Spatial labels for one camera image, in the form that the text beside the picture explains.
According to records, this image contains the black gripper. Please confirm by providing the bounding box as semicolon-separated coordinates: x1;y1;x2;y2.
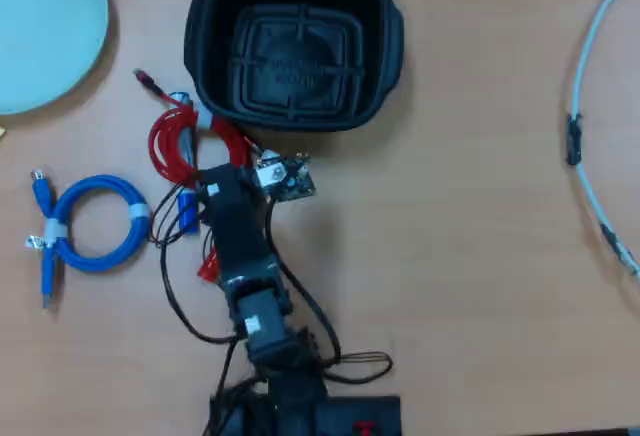
238;164;258;204

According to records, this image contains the red and white pen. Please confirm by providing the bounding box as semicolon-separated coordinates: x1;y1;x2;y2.
197;247;223;286

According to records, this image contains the black robot base clamp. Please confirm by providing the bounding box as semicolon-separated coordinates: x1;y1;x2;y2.
207;379;404;436

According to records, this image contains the blue pen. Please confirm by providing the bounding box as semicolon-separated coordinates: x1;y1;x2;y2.
168;89;202;237

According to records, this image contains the black plastic bowl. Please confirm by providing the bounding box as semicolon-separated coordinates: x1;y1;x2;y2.
183;0;406;134

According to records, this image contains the light blue round plate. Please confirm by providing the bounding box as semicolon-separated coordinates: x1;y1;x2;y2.
0;0;111;117

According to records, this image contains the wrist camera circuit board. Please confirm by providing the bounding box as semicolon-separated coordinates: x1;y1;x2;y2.
251;152;318;204

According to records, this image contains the coiled red cable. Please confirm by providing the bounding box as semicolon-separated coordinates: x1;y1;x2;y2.
132;67;262;191

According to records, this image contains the thin black motor cable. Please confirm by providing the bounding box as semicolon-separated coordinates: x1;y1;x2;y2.
148;178;241;346

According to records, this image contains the coiled blue cable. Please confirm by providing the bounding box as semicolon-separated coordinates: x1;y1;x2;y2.
25;168;153;310

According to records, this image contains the thick black camera cable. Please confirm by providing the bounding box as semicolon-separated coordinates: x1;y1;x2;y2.
263;199;342;368

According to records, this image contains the looped dark wire bundle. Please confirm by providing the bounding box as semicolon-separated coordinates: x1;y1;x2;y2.
319;349;395;386

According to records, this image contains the black cable sleeve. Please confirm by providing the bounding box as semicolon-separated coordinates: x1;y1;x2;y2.
565;112;585;167

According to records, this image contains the white grey cable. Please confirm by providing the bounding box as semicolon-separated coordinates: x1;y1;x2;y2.
566;0;640;278

